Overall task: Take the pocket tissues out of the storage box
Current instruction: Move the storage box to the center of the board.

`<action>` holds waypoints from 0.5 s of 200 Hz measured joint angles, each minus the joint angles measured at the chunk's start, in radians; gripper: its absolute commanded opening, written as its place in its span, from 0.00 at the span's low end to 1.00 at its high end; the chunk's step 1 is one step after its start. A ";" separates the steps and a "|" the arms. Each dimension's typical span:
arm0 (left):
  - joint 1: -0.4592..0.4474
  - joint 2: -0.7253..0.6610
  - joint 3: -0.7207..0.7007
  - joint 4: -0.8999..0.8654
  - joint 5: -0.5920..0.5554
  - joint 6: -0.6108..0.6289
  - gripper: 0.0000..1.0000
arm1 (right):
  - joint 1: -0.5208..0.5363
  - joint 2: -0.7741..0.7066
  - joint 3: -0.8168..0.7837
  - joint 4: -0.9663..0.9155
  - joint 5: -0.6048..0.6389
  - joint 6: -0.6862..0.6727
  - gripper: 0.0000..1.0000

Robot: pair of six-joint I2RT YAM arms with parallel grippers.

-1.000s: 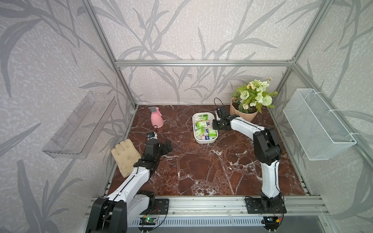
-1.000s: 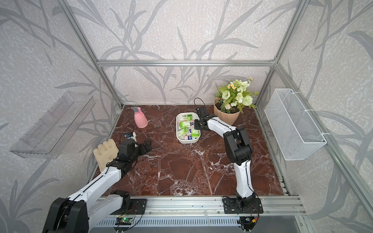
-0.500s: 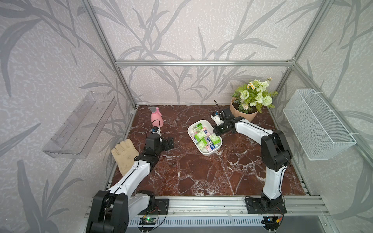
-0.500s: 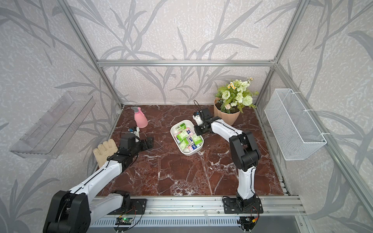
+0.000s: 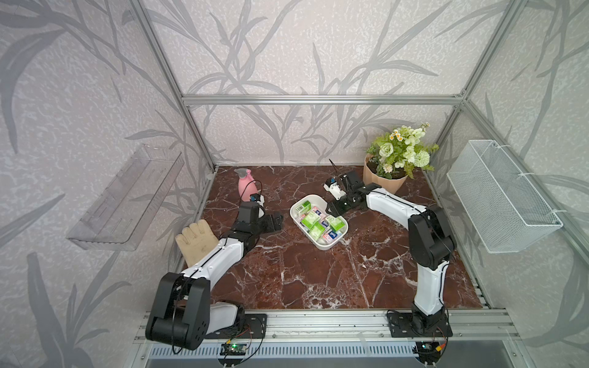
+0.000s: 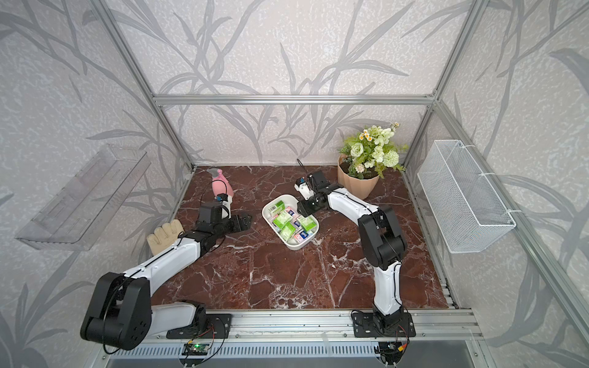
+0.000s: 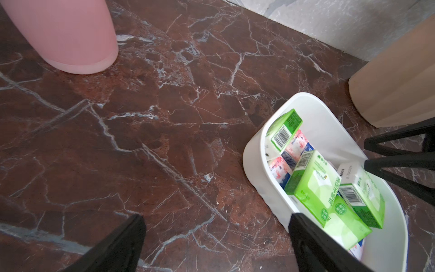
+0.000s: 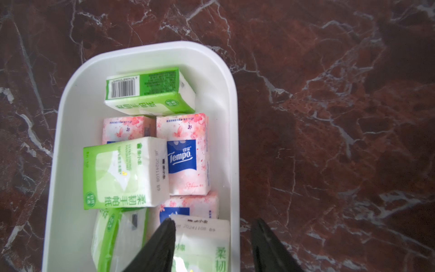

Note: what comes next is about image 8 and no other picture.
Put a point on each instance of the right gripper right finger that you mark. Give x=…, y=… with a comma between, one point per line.
x=269, y=254

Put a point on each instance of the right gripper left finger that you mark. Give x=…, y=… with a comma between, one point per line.
x=157, y=254

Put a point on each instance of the green tissue pack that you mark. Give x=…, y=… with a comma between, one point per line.
x=160, y=92
x=202, y=245
x=119, y=235
x=126, y=174

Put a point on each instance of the white storage box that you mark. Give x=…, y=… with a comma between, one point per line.
x=69, y=227

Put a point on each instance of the pink Tempo tissue pack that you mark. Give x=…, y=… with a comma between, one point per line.
x=188, y=153
x=117, y=129
x=200, y=206

